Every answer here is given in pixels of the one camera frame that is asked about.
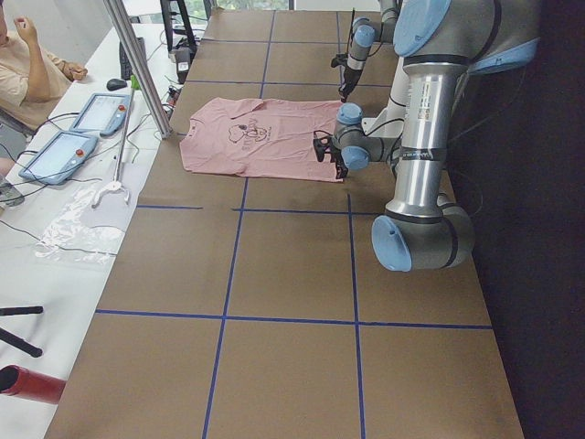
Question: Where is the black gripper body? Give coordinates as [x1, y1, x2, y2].
[313, 130, 348, 178]
[338, 57, 366, 94]

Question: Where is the grabber stick green handle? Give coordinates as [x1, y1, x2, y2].
[90, 75, 140, 209]

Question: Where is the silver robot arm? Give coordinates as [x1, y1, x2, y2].
[313, 0, 541, 272]
[331, 0, 403, 102]

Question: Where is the black keyboard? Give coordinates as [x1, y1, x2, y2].
[119, 37, 146, 80]

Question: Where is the black tripod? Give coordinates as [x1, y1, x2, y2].
[1, 305, 44, 358]

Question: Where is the red cylinder bottle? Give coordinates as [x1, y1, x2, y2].
[1, 365, 66, 404]

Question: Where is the clear plastic bag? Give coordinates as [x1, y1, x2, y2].
[35, 183, 125, 265]

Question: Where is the blue teach pendant near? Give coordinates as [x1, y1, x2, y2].
[18, 131, 98, 185]

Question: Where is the seated person beige shirt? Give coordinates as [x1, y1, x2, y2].
[0, 8, 89, 175]

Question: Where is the pink Snoopy t-shirt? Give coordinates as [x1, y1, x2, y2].
[179, 98, 341, 182]

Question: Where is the blue teach pendant far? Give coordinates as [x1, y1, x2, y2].
[69, 93, 131, 136]

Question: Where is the blue teach pendant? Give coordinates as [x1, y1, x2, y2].
[69, 93, 131, 136]
[18, 131, 98, 185]

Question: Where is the black computer mouse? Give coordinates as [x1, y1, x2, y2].
[106, 79, 128, 91]

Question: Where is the aluminium frame post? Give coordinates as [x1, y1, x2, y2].
[103, 0, 172, 139]

